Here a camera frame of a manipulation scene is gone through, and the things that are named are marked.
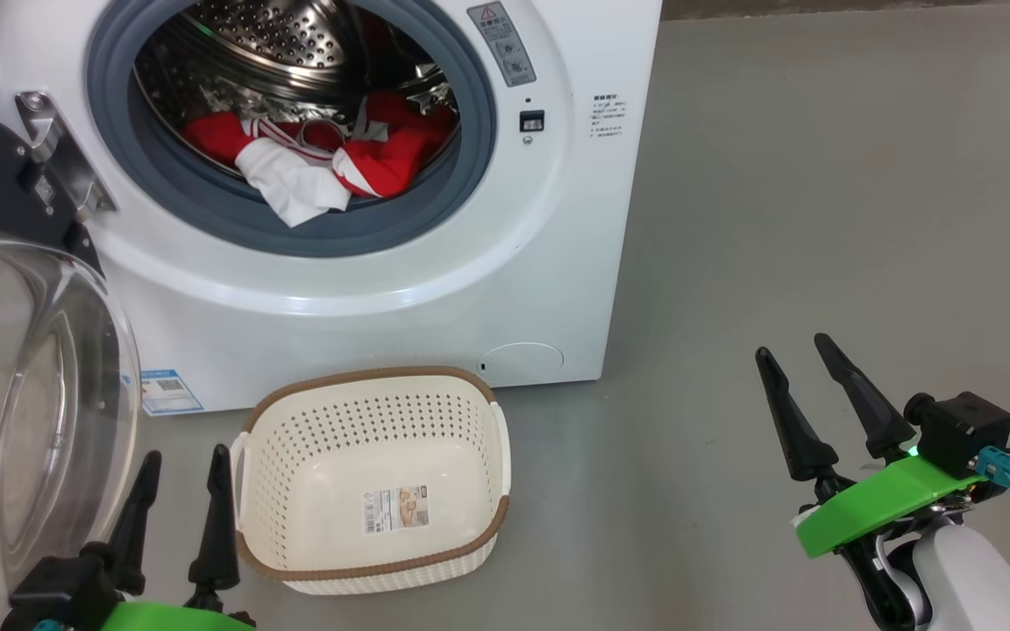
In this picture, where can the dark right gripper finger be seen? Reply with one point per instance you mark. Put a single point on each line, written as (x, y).
(873, 412)
(799, 438)

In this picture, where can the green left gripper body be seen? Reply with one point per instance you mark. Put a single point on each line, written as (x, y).
(172, 618)

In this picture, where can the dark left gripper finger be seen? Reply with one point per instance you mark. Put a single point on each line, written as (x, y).
(137, 535)
(217, 535)

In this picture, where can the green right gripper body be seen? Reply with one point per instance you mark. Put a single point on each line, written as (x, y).
(891, 504)

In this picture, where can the red and white garment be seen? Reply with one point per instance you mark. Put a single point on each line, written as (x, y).
(382, 162)

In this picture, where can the cream perforated basket brown rim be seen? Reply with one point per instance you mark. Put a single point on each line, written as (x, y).
(435, 421)

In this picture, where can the white front-load washing machine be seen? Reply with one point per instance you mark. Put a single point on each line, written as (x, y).
(382, 289)

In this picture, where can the grey rubber door seal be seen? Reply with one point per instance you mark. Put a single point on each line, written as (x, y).
(365, 232)

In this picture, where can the metal door hinge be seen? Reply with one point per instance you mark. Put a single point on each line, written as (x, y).
(67, 158)

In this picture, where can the black door latch slot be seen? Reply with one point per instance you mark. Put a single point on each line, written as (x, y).
(532, 121)

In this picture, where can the blue energy label sticker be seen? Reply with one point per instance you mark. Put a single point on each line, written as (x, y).
(170, 393)

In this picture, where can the paper product label sticker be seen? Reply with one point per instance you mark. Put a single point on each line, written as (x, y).
(395, 510)

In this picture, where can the round white filter cover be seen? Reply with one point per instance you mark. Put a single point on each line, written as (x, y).
(522, 361)

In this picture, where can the grey warning label sticker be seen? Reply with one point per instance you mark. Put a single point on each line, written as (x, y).
(502, 44)

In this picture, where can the perforated steel drum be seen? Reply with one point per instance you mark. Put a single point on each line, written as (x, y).
(277, 35)

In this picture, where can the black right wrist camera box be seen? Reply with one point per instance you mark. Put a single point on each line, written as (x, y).
(965, 434)

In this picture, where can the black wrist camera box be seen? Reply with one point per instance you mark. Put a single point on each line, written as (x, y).
(58, 596)
(965, 434)

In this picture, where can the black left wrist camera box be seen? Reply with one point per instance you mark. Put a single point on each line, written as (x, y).
(58, 596)

